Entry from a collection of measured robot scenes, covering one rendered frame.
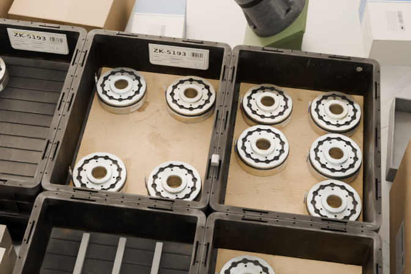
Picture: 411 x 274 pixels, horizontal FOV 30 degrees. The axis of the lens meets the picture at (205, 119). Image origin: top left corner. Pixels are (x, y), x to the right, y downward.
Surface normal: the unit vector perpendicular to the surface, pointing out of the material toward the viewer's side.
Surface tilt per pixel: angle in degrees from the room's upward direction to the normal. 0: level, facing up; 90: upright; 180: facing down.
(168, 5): 0
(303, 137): 0
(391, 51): 90
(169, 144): 0
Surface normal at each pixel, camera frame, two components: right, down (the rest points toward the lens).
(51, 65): 0.02, -0.62
